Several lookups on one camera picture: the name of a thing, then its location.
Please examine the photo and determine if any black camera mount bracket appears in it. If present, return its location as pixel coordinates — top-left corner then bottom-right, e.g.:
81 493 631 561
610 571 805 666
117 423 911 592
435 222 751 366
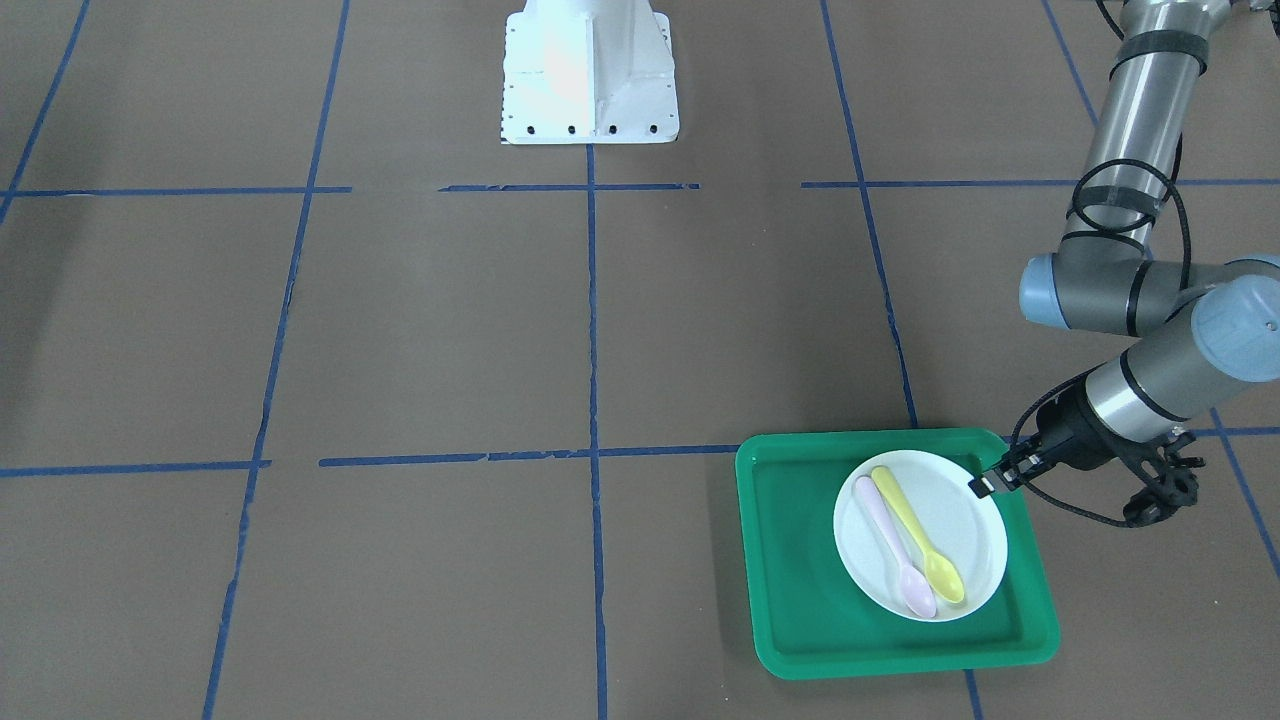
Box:
1117 430 1204 528

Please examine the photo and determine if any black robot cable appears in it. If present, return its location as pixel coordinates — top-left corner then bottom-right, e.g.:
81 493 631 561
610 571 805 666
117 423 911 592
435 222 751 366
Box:
1010 0 1201 528

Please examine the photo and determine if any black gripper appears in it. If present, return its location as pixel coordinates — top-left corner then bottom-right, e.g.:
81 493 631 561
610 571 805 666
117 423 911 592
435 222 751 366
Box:
969 386 1111 498

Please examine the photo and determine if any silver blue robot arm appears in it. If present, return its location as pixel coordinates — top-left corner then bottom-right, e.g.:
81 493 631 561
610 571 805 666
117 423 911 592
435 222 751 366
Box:
970 1 1277 505

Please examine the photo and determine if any white round plate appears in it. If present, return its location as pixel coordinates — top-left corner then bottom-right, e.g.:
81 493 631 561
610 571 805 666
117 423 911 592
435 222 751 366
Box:
832 450 1009 623

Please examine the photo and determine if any green plastic tray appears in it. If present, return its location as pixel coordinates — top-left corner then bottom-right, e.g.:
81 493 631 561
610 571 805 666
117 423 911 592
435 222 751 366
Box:
735 428 1061 680

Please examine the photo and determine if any yellow plastic spoon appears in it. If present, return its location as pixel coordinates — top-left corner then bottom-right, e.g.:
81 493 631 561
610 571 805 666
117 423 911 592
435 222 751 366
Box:
870 465 966 618

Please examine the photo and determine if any pink plastic spoon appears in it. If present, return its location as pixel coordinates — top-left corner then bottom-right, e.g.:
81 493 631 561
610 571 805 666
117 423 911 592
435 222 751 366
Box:
854 475 937 620

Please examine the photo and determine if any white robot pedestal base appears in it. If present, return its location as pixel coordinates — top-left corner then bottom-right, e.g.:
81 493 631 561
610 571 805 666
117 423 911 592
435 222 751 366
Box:
500 1 681 145

